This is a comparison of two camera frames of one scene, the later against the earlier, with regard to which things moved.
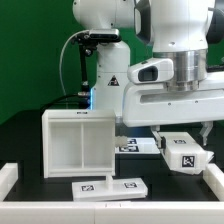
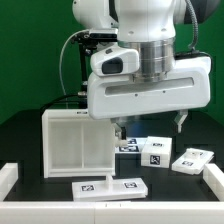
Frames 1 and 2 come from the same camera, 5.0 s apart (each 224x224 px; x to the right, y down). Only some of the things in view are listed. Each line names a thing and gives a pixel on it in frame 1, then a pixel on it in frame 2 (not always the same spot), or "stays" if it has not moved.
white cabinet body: (78, 143) stays
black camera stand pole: (84, 95) stays
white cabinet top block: (184, 153) -> (156, 152)
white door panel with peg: (109, 189) stays
